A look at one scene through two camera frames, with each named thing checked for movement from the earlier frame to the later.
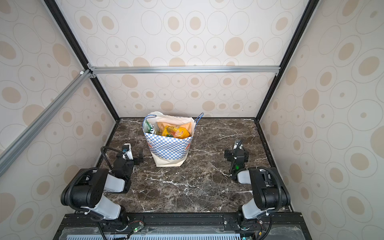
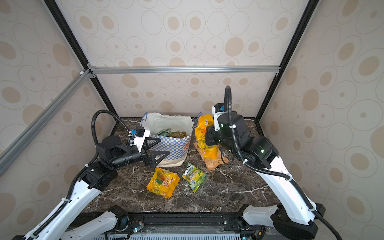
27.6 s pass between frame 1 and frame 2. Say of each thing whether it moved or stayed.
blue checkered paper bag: stayed
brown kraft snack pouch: moved
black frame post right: stayed
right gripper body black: moved
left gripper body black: moved
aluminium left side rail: stayed
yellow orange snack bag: moved
